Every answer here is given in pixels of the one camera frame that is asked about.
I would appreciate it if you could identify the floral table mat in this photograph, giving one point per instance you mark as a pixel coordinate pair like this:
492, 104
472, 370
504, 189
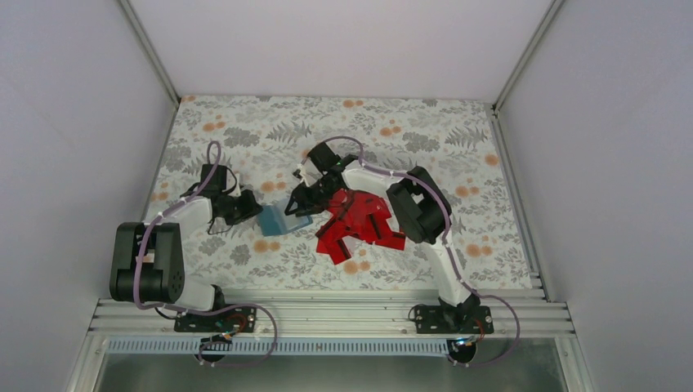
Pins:
262, 139

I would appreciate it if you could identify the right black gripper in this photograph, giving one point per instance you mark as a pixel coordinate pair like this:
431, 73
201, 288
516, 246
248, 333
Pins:
304, 200

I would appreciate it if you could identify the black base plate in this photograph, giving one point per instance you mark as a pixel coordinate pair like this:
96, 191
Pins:
435, 320
241, 319

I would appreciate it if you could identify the teal card holder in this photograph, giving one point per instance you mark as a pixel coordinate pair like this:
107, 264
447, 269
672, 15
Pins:
273, 221

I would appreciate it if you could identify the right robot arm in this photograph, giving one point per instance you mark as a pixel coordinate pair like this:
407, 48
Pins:
420, 211

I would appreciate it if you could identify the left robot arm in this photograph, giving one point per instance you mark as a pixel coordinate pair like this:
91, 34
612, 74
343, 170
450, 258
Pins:
149, 261

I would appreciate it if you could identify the pile of red cards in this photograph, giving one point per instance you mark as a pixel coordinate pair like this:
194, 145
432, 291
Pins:
358, 215

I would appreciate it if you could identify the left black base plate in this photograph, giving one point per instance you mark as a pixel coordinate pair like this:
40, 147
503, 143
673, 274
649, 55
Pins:
241, 319

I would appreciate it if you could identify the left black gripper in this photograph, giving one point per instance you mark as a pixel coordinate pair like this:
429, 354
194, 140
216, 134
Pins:
250, 209

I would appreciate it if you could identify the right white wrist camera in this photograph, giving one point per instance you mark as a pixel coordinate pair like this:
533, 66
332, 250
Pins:
307, 173

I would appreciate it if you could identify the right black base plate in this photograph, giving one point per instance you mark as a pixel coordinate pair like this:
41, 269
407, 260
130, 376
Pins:
435, 320

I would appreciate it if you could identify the aluminium rail frame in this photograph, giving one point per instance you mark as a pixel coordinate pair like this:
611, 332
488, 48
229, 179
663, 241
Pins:
350, 314

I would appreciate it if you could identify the red card front bottom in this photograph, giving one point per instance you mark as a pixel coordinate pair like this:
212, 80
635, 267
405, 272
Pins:
338, 252

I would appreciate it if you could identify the grey slotted cable duct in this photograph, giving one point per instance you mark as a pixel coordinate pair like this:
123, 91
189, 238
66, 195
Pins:
257, 346

